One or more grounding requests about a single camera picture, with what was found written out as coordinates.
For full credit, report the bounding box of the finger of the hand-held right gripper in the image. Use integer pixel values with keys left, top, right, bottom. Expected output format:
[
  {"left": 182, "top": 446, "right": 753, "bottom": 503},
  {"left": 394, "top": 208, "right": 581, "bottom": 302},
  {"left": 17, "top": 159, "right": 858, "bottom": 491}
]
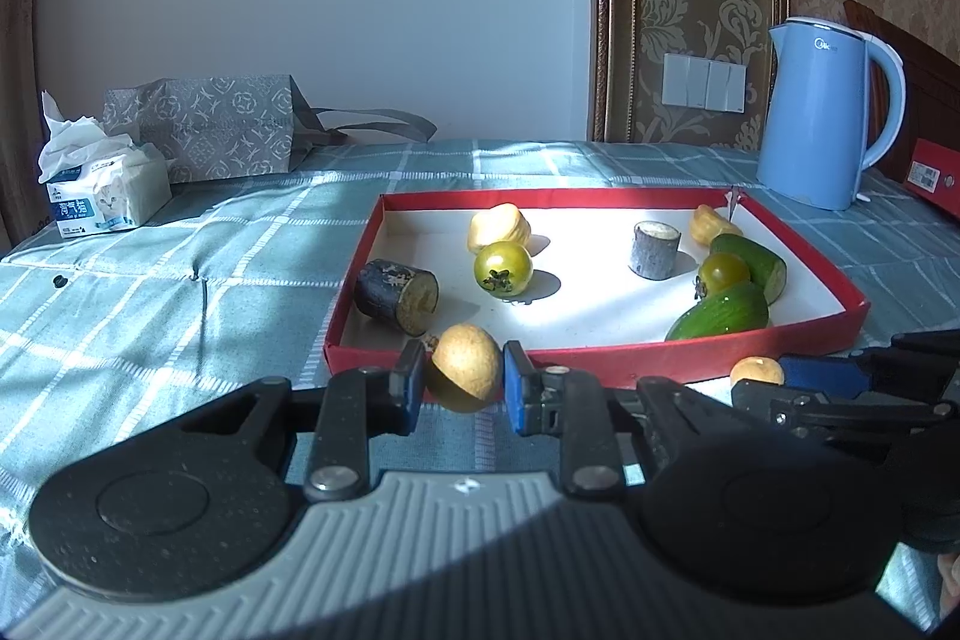
[
  {"left": 857, "top": 331, "right": 960, "bottom": 399},
  {"left": 731, "top": 353, "right": 960, "bottom": 462}
]

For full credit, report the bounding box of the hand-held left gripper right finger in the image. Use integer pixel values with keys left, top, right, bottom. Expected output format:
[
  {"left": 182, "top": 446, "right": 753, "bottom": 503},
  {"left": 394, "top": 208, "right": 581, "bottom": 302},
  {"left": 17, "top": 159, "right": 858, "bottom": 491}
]
[{"left": 501, "top": 340, "right": 740, "bottom": 500}]

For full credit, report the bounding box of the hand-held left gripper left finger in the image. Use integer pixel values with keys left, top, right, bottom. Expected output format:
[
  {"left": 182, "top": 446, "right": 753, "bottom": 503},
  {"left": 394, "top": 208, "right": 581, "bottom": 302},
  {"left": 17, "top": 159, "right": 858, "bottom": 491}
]
[{"left": 176, "top": 340, "right": 428, "bottom": 502}]

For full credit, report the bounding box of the round tan fruit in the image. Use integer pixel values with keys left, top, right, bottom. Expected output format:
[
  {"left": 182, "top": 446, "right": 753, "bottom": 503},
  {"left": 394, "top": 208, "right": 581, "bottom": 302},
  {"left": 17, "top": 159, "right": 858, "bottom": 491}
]
[
  {"left": 424, "top": 323, "right": 503, "bottom": 414},
  {"left": 730, "top": 356, "right": 785, "bottom": 387}
]

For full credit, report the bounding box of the sugarcane piece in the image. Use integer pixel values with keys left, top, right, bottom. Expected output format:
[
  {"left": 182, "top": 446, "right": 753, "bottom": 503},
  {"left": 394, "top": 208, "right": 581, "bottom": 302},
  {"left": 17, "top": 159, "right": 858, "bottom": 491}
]
[
  {"left": 630, "top": 221, "right": 682, "bottom": 280},
  {"left": 354, "top": 259, "right": 440, "bottom": 337}
]

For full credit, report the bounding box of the red cardboard tray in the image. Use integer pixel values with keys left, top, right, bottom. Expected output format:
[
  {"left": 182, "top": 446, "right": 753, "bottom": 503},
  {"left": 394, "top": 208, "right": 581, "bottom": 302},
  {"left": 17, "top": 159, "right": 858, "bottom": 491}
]
[{"left": 322, "top": 187, "right": 872, "bottom": 392}]

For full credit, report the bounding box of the long green cucumber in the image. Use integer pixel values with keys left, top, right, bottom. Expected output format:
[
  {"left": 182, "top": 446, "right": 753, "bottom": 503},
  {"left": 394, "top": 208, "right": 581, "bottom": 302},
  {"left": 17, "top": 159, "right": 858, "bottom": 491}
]
[{"left": 664, "top": 281, "right": 771, "bottom": 342}]

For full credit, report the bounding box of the green tomato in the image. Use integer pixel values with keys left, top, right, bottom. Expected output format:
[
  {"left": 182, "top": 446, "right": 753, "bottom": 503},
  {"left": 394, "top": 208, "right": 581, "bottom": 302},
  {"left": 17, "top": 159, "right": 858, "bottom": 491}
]
[
  {"left": 694, "top": 252, "right": 752, "bottom": 300},
  {"left": 472, "top": 241, "right": 534, "bottom": 300}
]

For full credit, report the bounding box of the short cut cucumber piece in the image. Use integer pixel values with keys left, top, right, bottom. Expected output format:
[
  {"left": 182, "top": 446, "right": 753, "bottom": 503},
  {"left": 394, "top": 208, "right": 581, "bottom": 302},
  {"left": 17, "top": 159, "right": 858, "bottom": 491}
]
[{"left": 709, "top": 233, "right": 788, "bottom": 304}]

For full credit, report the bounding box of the lumpy yellow fruit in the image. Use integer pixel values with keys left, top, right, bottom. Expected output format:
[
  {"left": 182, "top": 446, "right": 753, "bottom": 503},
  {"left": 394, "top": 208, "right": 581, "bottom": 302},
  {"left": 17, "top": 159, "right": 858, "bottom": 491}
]
[
  {"left": 466, "top": 203, "right": 532, "bottom": 256},
  {"left": 690, "top": 204, "right": 743, "bottom": 249}
]

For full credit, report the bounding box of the red gift box with label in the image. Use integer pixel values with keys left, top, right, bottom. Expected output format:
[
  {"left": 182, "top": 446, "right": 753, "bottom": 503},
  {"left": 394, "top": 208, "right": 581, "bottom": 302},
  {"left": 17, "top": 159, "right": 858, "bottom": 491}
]
[{"left": 904, "top": 139, "right": 960, "bottom": 199}]

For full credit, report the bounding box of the blue electric kettle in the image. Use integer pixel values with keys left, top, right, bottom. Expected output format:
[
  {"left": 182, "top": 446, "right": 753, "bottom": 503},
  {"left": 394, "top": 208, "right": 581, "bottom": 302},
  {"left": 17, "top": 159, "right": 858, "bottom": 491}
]
[{"left": 755, "top": 16, "right": 906, "bottom": 212}]

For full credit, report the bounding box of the dark wooden chair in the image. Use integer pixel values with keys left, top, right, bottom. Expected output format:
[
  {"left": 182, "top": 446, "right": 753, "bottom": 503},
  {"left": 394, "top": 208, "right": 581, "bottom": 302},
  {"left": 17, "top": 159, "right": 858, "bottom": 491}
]
[{"left": 842, "top": 0, "right": 960, "bottom": 184}]

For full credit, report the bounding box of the grey patterned gift bag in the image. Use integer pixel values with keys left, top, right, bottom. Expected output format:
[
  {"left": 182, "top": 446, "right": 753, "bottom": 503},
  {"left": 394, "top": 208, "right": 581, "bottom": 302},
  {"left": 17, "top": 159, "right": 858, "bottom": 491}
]
[{"left": 101, "top": 75, "right": 438, "bottom": 185}]

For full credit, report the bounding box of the white tissue pack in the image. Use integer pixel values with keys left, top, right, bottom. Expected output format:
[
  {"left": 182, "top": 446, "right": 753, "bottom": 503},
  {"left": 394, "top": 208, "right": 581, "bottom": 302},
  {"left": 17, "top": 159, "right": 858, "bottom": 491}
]
[{"left": 37, "top": 91, "right": 173, "bottom": 240}]

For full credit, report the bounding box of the brown patterned curtain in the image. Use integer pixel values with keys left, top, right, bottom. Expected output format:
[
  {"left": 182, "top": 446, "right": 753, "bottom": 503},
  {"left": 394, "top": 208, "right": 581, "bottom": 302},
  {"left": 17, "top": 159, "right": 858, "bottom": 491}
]
[{"left": 0, "top": 0, "right": 46, "bottom": 251}]

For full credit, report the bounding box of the white wall switch panel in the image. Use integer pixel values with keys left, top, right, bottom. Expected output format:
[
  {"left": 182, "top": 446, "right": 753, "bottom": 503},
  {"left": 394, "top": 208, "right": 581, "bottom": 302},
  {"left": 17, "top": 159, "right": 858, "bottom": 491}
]
[{"left": 661, "top": 53, "right": 749, "bottom": 112}]

